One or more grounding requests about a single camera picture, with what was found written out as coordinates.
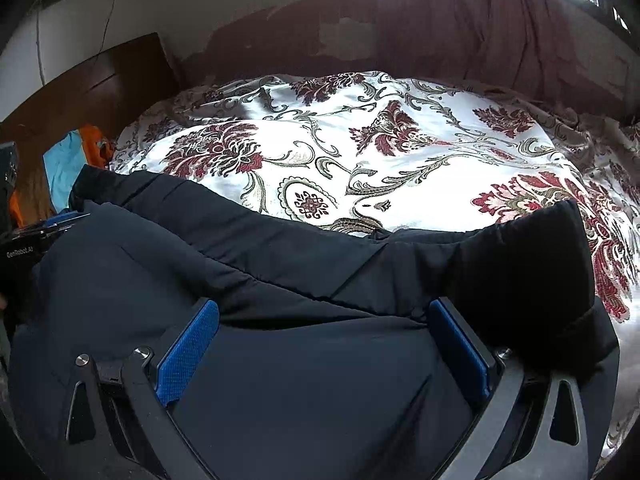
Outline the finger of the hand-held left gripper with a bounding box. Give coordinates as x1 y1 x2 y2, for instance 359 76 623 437
15 211 92 241

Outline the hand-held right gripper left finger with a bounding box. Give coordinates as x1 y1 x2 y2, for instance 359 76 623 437
65 297 222 480

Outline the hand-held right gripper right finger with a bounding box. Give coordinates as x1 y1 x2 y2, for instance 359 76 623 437
428 298 596 480

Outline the dark navy padded jacket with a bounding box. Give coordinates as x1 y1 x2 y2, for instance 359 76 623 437
7 164 621 480

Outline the brown pillow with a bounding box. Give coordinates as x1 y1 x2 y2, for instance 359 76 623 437
20 157 57 223

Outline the blue and orange cloth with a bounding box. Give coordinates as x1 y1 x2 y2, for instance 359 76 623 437
10 125 117 226

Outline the wooden headboard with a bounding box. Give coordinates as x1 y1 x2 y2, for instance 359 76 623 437
0 32 183 163

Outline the floral bedspread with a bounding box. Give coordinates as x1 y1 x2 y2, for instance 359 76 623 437
107 71 640 480

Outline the pink curtain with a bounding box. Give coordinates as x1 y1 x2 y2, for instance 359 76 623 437
372 0 616 106

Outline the thin wall cable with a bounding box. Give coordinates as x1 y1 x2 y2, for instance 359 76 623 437
95 0 122 58

